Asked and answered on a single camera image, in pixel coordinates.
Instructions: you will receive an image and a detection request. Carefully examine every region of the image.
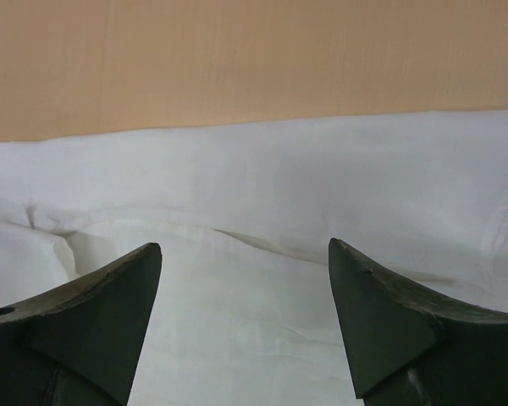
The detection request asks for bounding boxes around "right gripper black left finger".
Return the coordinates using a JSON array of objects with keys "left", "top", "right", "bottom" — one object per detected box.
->
[{"left": 0, "top": 243, "right": 162, "bottom": 405}]

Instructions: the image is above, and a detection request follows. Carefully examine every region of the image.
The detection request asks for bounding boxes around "white long sleeve shirt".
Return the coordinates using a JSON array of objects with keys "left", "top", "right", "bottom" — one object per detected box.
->
[{"left": 0, "top": 111, "right": 508, "bottom": 405}]

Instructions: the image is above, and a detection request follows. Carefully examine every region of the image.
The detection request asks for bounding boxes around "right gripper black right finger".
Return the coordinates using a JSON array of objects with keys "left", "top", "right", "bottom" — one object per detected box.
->
[{"left": 329, "top": 239, "right": 508, "bottom": 405}]

